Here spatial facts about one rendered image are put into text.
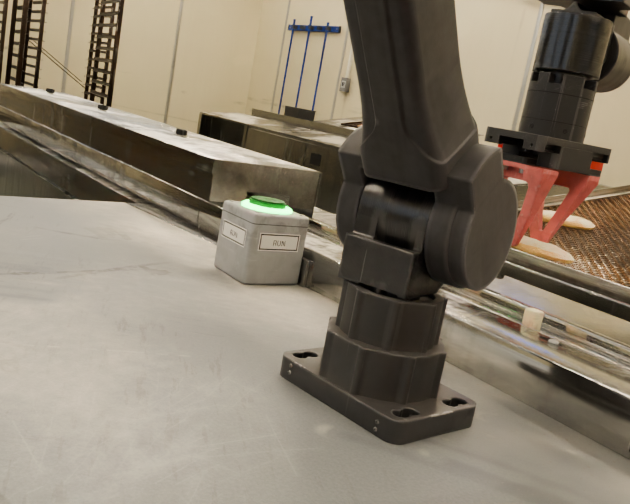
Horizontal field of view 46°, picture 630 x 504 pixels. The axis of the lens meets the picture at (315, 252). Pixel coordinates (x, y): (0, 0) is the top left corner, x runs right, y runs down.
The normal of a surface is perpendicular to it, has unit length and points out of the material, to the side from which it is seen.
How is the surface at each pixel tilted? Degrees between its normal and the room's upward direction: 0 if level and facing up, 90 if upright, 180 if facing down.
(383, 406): 0
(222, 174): 90
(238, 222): 90
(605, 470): 0
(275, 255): 90
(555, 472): 0
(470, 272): 90
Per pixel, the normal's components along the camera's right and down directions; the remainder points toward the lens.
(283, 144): -0.80, -0.04
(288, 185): 0.56, 0.26
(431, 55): 0.74, 0.29
